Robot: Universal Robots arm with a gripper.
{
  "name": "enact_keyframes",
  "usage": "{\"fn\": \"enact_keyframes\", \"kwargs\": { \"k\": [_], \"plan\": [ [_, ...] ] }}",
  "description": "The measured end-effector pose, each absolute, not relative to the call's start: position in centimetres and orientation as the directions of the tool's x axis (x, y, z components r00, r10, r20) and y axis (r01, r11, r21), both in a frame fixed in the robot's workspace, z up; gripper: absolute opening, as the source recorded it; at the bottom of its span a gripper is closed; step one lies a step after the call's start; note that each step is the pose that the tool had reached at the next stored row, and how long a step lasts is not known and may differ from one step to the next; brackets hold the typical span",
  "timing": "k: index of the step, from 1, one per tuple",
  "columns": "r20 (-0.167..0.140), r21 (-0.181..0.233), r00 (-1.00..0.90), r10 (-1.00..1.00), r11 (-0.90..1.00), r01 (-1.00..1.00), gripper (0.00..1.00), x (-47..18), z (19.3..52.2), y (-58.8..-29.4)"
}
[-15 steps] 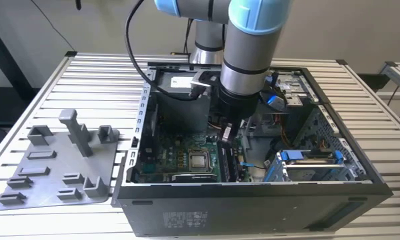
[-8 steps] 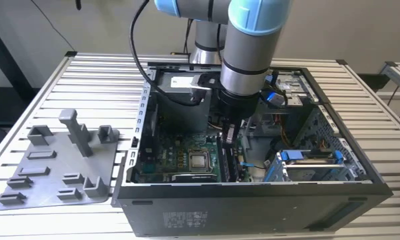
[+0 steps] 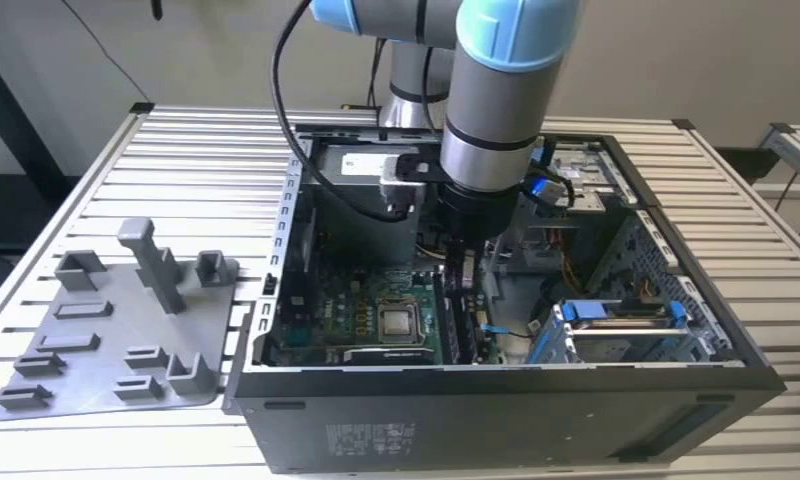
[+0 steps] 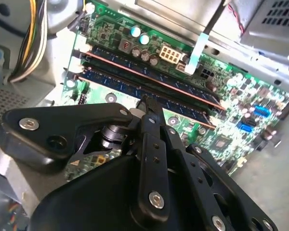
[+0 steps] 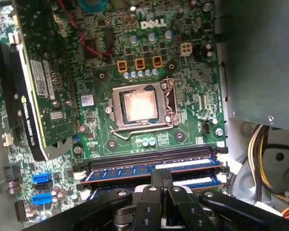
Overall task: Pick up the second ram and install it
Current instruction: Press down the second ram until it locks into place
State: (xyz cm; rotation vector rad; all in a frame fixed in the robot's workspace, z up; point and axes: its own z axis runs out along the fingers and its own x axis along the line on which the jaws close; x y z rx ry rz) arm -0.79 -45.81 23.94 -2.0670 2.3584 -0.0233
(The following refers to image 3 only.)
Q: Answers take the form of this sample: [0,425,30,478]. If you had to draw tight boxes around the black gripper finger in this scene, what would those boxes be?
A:
[442,239,465,291]
[462,239,487,292]

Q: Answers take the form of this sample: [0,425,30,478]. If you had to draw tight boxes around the silver CPU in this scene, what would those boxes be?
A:
[380,309,419,338]

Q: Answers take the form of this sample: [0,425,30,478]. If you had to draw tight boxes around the grey metal drive cage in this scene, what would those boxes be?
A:
[486,133,635,274]

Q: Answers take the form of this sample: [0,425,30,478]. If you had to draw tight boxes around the grey power supply unit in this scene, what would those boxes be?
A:
[303,142,446,266]

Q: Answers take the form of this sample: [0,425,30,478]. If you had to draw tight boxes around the green motherboard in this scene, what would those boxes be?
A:
[266,264,509,366]

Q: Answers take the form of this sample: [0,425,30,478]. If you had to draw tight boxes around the hard disk in blue carrier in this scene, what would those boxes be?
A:
[550,297,699,366]

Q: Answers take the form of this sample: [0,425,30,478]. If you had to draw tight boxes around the black graphics card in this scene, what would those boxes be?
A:
[336,345,437,366]

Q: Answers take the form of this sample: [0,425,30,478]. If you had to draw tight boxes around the black case fan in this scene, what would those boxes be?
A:
[284,207,322,326]

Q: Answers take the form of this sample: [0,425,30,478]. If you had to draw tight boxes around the black PC case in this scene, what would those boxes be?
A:
[223,122,789,476]

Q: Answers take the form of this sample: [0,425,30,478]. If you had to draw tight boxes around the metal slat side table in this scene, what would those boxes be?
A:
[750,122,800,241]

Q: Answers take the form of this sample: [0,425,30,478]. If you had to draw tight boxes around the grey parts rack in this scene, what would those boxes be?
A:
[0,217,242,421]

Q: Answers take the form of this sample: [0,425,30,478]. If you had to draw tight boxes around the yellow black wire bundle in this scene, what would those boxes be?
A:
[414,233,453,260]

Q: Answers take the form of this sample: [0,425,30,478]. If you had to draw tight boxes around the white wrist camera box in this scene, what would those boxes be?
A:
[378,167,426,224]

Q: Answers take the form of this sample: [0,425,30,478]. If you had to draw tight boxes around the orange red wires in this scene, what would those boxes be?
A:
[554,224,587,300]

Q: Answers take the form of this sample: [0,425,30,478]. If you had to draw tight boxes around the thick black cable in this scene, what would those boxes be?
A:
[270,0,415,224]

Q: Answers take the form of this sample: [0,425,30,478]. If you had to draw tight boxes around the thin black wall cable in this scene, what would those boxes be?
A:
[72,0,159,109]

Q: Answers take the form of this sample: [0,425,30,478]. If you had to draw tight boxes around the black furniture frame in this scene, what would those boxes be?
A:
[0,32,86,311]

